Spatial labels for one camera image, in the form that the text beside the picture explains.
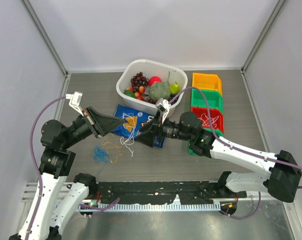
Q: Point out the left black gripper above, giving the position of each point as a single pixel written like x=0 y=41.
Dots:
x=104 y=123

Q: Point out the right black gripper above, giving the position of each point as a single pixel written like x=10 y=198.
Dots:
x=148 y=136

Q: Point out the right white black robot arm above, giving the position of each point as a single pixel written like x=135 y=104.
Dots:
x=276 y=174

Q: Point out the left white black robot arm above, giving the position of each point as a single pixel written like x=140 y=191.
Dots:
x=46 y=220

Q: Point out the blue Doritos chip bag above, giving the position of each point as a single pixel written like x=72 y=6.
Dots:
x=134 y=120

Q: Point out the green lime fruit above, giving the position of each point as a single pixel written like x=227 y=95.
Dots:
x=129 y=93

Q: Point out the red yellow cherries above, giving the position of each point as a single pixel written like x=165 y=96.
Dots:
x=138 y=94

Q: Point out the lower dark grape bunch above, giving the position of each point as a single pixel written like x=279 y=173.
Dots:
x=152 y=99

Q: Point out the lower green plastic bin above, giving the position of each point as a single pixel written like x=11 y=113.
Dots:
x=190 y=150

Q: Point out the green plastic bin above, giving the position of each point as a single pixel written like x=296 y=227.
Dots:
x=214 y=99
x=190 y=150

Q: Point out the green netted melon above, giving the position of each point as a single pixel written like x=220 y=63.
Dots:
x=161 y=89

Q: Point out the white plastic fruit tub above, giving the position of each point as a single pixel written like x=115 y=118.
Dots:
x=168 y=74

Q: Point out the green pear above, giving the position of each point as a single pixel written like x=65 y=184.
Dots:
x=174 y=88

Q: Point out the dark red grape bunch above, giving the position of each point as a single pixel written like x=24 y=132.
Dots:
x=139 y=80

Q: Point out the red apple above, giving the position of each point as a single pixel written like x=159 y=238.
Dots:
x=154 y=80

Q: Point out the red plastic bin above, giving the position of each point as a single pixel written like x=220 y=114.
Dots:
x=216 y=119

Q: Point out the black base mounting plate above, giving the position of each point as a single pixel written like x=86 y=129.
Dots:
x=160 y=193

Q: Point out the upper green plastic bin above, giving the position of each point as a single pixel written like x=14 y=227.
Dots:
x=214 y=99

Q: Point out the orange plastic bin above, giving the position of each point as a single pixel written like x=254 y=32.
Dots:
x=207 y=81

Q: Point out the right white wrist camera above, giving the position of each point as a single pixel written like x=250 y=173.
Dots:
x=163 y=106

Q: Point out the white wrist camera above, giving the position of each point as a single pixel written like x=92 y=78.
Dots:
x=163 y=106
x=74 y=101

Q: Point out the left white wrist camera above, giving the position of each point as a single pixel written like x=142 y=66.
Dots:
x=74 y=101

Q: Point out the white slotted cable duct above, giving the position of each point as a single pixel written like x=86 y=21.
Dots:
x=175 y=206

